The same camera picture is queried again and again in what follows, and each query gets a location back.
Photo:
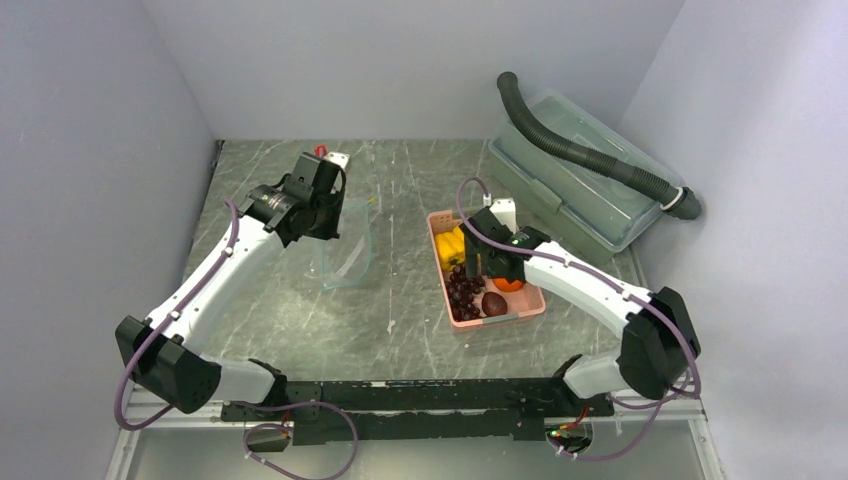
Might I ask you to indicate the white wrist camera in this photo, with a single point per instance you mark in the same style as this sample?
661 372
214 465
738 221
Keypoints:
338 158
504 209

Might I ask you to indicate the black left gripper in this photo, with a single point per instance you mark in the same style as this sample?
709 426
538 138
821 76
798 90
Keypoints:
330 231

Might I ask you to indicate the yellow bell pepper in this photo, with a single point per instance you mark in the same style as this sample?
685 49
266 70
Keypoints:
450 248

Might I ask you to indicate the dark red round fruit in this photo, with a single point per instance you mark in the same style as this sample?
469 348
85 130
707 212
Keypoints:
493 304

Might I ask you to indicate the green lidded storage box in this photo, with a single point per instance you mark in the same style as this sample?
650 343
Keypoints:
596 217

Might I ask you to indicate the clear zip top bag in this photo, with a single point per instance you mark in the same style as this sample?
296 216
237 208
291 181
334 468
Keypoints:
345 261

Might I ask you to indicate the pink perforated plastic basket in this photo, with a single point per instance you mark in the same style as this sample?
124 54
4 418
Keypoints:
524 305

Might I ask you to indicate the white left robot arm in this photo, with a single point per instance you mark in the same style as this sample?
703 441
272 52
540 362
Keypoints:
164 352

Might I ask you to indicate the dark purple grape bunch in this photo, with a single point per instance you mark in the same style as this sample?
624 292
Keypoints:
463 293

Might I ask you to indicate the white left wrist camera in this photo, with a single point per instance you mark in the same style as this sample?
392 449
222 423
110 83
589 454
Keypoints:
338 158

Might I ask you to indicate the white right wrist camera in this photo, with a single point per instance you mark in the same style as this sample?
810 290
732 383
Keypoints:
504 209

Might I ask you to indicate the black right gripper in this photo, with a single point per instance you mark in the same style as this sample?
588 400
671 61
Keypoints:
473 263

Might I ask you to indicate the orange fruit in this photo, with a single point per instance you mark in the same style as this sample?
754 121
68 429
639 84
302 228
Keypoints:
506 285

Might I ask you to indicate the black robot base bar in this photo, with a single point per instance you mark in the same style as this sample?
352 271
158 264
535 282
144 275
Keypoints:
519 408

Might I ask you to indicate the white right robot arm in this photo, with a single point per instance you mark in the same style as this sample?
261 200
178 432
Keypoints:
657 343

